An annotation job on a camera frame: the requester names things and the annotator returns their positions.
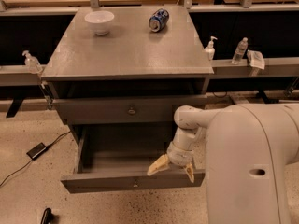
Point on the grey metal rail shelf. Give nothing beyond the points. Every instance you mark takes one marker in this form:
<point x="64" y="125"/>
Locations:
<point x="17" y="75"/>

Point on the blue soda can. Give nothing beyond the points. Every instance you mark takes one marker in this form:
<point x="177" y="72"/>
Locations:
<point x="158" y="20"/>

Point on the white ceramic bowl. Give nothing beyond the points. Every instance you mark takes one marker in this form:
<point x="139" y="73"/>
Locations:
<point x="100" y="22"/>

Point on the grey wooden drawer cabinet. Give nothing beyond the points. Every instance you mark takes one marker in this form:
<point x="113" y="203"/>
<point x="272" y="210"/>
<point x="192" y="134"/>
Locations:
<point x="130" y="40"/>

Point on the white pump sanitizer bottle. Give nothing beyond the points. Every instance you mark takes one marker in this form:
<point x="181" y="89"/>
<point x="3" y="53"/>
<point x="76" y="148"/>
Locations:
<point x="209" y="49"/>

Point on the white block on floor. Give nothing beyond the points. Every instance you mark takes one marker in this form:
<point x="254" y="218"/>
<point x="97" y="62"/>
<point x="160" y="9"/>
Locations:
<point x="238" y="99"/>

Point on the grey top drawer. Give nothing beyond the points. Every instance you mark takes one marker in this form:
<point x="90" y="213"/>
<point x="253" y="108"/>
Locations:
<point x="123" y="109"/>

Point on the grey drawer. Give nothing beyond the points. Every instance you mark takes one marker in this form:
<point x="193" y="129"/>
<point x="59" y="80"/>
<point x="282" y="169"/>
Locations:
<point x="123" y="109"/>
<point x="113" y="157"/>

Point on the black object bottom edge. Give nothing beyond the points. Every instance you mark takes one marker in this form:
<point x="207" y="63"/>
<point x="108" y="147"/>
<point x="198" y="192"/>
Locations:
<point x="47" y="217"/>

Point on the crumpled plastic wrapper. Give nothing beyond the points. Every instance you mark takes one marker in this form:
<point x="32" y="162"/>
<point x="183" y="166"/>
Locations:
<point x="256" y="59"/>

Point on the clear plastic water bottle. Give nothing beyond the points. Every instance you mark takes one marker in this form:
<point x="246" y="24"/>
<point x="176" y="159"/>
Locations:
<point x="240" y="51"/>

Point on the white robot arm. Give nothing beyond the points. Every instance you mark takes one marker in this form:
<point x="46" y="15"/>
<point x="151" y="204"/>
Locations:
<point x="247" y="149"/>

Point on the black power adapter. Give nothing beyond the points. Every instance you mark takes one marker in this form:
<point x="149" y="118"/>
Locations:
<point x="37" y="151"/>

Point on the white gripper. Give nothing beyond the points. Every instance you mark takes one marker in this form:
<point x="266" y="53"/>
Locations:
<point x="180" y="157"/>

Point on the clear pump bottle left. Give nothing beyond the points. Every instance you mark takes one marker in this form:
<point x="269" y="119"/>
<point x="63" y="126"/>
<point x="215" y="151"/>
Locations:
<point x="32" y="63"/>

